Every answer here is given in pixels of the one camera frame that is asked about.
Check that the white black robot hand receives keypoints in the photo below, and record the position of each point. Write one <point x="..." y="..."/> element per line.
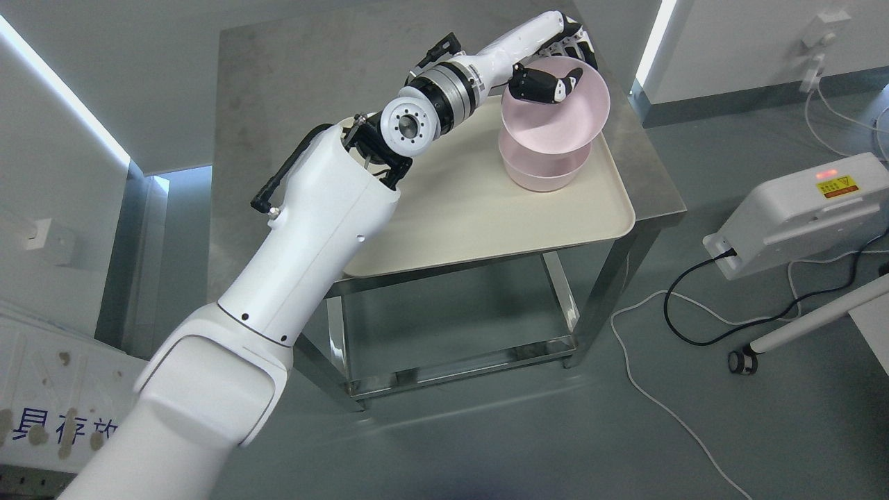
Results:
<point x="535" y="52"/>

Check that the pink bowl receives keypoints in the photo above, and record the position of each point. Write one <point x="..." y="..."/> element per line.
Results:
<point x="535" y="171"/>
<point x="559" y="128"/>

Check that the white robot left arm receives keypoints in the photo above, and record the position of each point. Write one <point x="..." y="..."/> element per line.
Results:
<point x="216" y="380"/>

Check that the cream plastic tray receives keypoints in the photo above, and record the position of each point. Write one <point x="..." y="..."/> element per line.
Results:
<point x="458" y="205"/>

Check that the stainless steel table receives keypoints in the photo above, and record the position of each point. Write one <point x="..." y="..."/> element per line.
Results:
<point x="277" y="78"/>

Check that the white device box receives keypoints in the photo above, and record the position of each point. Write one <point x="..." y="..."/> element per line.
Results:
<point x="799" y="214"/>

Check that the white stand leg with caster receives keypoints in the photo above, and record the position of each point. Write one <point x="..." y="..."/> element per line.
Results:
<point x="867" y="306"/>

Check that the white sign with blue characters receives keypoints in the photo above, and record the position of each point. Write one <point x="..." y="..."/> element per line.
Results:
<point x="63" y="397"/>

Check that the white wall adapter plug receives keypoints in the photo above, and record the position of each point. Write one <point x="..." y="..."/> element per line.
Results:
<point x="822" y="32"/>

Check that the white wall socket left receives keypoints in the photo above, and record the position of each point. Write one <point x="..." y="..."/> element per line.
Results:
<point x="53" y="242"/>

